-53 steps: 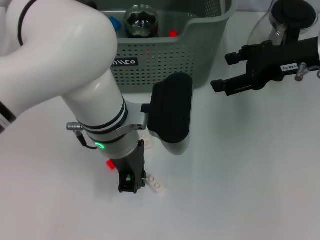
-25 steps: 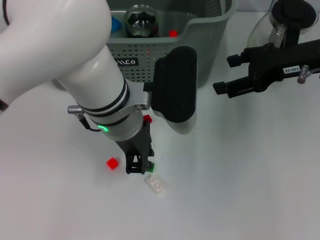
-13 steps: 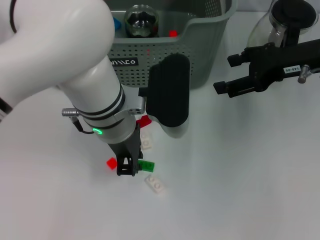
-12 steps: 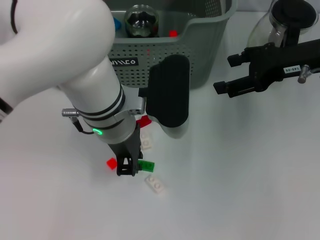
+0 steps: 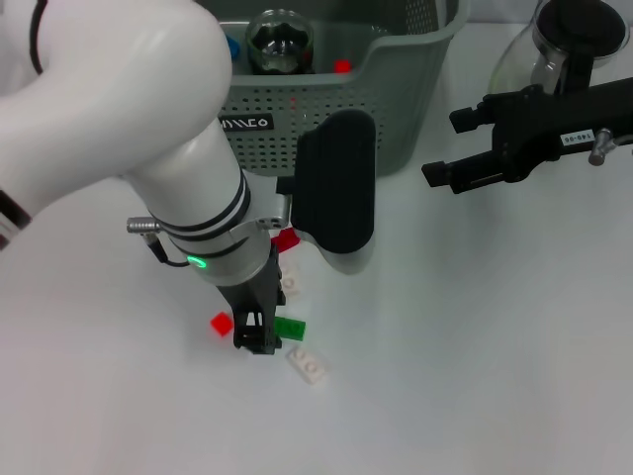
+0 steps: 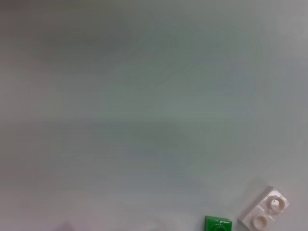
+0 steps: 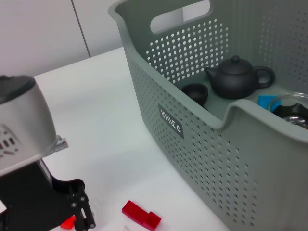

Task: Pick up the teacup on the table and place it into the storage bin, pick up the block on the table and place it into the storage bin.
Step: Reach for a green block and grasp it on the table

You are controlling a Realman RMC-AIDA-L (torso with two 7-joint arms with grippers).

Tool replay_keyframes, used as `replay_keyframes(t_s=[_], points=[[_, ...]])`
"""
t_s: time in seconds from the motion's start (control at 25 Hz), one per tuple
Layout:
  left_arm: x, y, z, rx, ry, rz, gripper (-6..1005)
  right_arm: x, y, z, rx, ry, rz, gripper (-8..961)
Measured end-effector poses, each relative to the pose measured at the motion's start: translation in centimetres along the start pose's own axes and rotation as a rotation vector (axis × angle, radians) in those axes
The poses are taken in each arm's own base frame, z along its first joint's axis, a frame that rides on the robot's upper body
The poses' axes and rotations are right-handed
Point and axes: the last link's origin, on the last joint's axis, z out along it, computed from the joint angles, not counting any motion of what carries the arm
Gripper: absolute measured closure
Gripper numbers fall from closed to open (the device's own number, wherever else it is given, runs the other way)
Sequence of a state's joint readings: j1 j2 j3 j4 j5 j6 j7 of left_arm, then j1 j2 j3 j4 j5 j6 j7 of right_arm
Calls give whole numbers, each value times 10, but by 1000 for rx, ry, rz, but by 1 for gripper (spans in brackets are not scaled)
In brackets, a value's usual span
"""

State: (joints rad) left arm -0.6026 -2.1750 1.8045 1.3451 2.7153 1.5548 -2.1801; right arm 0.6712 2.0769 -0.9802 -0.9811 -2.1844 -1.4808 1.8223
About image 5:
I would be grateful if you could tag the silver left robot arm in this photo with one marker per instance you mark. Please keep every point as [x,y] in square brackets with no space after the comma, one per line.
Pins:
[123,123]

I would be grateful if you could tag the red single-stud brick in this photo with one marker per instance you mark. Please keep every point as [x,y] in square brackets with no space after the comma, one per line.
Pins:
[221,324]

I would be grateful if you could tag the grey perforated storage bin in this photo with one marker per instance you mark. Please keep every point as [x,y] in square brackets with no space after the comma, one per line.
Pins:
[395,123]

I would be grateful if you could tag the dark red curved brick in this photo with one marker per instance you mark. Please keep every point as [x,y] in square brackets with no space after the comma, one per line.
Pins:
[287,240]

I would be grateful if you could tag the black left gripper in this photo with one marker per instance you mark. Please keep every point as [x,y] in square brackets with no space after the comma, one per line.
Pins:
[252,292]

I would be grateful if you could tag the blue four-stud brick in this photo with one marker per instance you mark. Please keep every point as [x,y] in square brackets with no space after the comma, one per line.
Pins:
[233,47]

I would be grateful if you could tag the green notched brick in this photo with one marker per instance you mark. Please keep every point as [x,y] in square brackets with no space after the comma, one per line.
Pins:
[292,329]

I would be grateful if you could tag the large orange-red brick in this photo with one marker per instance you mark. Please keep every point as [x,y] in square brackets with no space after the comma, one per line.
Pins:
[342,66]

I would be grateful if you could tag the white two-stud brick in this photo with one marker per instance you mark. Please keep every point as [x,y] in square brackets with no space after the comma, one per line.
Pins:
[309,366]
[291,282]

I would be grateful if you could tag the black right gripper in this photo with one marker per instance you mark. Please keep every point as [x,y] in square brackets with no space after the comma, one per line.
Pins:
[544,128]

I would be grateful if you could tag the glass teacup with black base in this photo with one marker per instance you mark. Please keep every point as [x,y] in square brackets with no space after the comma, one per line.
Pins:
[279,44]

